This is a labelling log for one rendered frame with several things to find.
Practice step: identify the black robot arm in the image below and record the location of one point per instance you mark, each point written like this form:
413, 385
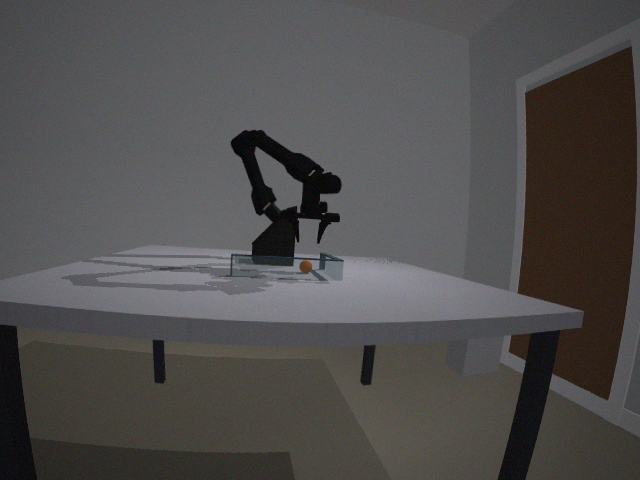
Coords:
297, 165

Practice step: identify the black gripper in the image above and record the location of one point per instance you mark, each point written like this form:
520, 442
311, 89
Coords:
325, 219

